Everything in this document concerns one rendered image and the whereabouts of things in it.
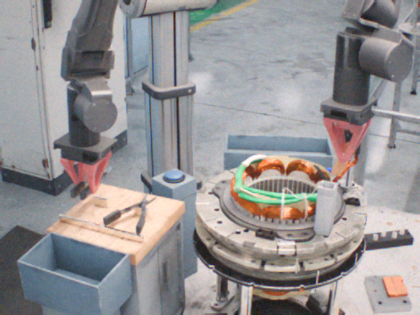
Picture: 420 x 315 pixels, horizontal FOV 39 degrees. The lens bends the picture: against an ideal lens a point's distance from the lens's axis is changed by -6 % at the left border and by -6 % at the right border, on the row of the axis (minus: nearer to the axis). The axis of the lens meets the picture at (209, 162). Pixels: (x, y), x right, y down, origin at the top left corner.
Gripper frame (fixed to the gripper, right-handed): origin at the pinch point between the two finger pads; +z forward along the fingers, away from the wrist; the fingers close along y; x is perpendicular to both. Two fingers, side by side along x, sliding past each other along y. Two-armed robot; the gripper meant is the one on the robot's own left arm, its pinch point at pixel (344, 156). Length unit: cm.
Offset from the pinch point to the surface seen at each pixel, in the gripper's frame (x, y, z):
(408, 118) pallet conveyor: 27, 174, 40
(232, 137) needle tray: 40, 35, 15
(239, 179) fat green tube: 18.9, 0.0, 8.4
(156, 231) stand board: 30.2, -9.1, 18.1
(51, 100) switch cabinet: 202, 131, 52
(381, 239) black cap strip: 4, 52, 40
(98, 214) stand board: 42.8, -10.2, 17.9
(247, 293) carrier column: 13.3, -5.2, 27.3
